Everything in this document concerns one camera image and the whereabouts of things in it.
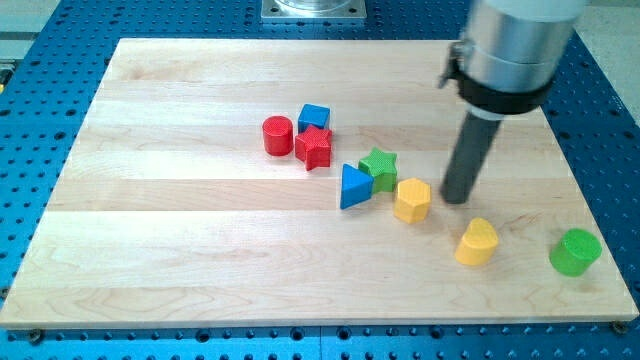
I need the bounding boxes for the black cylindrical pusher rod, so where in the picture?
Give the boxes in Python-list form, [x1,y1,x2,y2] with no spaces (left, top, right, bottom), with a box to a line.
[440,110,502,204]

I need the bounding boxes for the yellow heart block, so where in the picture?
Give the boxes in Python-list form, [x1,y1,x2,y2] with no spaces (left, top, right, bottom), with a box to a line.
[454,217,499,266]

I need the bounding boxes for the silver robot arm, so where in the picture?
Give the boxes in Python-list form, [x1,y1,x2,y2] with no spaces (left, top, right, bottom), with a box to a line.
[439,0,587,204]

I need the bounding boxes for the yellow hexagon block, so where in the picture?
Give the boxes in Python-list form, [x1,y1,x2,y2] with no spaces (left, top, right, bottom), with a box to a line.
[393,178,431,224]

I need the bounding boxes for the green star block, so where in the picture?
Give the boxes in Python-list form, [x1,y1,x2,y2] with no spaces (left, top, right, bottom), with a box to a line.
[358,147,397,193]

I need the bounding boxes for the blue triangle block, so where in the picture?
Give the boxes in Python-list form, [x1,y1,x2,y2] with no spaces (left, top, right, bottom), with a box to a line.
[340,164,374,210]

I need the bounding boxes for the green cylinder block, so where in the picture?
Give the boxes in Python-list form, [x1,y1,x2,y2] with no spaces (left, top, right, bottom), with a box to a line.
[549,228,602,277]

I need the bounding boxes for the red star block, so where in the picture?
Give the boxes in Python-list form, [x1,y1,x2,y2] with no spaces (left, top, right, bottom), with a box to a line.
[294,125,332,171]

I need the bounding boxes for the blue cube block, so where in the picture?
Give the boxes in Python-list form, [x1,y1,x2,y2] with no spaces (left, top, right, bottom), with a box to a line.
[298,104,330,133]

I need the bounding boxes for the red cylinder block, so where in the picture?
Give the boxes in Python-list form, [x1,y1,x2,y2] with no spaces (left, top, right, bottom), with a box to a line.
[262,116,293,156]

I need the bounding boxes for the wooden board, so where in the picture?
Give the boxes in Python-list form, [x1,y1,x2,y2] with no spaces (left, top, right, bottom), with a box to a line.
[1,39,638,329]

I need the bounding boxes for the blue perforated table plate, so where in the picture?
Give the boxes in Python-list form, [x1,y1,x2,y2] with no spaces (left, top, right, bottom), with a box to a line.
[1,1,639,359]

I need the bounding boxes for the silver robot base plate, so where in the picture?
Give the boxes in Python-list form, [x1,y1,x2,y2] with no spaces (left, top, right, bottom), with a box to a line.
[261,0,367,22]

